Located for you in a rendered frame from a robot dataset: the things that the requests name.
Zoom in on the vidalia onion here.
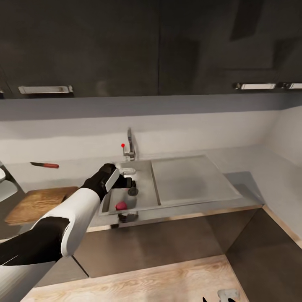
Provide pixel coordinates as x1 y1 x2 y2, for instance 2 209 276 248
114 202 128 211

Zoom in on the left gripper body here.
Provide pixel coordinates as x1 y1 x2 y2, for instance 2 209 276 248
112 176 132 189

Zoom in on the cutting board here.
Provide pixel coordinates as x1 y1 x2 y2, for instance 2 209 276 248
4 186 79 224

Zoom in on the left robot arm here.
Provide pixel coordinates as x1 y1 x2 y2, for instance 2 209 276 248
0 164 136 302

